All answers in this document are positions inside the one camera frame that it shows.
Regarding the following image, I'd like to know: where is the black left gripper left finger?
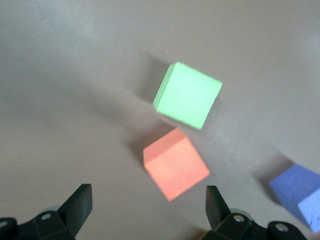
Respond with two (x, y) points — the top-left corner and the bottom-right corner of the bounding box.
(0, 183), (94, 240)

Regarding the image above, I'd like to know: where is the orange foam cube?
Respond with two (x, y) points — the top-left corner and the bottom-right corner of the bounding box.
(142, 127), (211, 202)

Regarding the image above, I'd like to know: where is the green foam cube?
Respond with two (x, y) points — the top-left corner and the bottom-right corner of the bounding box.
(152, 61), (224, 131)

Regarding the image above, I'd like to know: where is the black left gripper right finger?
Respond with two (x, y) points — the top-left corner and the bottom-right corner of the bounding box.
(201, 185), (310, 240)

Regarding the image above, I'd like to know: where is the purple foam cube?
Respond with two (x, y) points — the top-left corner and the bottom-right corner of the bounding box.
(268, 163), (320, 235)

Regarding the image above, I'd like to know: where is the brown table cover sheet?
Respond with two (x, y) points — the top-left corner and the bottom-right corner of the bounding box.
(0, 0), (320, 240)

